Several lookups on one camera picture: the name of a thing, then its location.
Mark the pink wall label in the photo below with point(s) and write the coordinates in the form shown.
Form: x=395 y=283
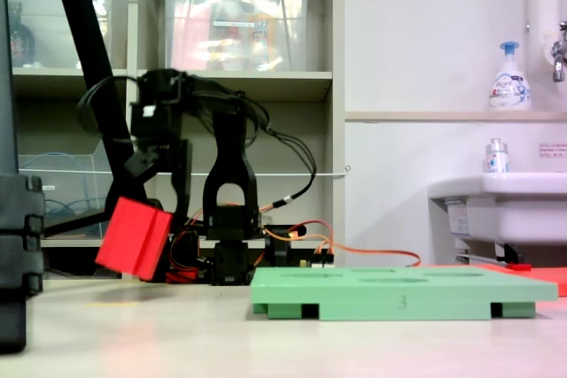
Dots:
x=553 y=150

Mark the green shape sorting board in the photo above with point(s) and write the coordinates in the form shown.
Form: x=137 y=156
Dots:
x=398 y=294

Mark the dark grey upright post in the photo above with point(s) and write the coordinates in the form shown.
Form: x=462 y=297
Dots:
x=6 y=86

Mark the dark round bottle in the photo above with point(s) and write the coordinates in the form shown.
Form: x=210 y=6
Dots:
x=20 y=41

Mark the large clear storage bin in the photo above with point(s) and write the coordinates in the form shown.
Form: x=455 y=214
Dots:
x=199 y=33

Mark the metal faucet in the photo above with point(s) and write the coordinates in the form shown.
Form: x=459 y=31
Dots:
x=558 y=57

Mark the small circuit board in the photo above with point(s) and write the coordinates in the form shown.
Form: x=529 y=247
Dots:
x=316 y=263

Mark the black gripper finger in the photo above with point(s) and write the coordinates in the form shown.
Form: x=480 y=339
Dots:
x=146 y=163
x=182 y=174

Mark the white sink basin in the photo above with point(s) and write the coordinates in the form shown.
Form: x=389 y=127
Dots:
x=509 y=210

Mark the red cross columnar block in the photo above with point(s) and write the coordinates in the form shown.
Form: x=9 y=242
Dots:
x=133 y=238

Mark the white blue pump soap bottle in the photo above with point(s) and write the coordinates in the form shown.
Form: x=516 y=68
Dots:
x=509 y=86

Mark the small silver capped bottle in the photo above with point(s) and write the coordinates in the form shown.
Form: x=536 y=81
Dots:
x=496 y=159

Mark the orange red flat block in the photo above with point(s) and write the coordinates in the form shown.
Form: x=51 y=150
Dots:
x=549 y=278

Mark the black tripod leg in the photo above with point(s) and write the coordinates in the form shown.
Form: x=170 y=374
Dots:
x=84 y=33

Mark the clear bin with dark bottle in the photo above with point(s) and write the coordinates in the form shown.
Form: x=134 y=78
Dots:
x=44 y=33

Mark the beige shelf unit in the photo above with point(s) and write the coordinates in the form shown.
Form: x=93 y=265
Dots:
x=266 y=81

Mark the notched black stack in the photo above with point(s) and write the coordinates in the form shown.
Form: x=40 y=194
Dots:
x=17 y=236

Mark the orange label spray bottle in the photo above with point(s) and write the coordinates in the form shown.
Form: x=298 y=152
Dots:
x=262 y=28

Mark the thin black tripod brace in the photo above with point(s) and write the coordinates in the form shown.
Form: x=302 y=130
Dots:
x=75 y=221

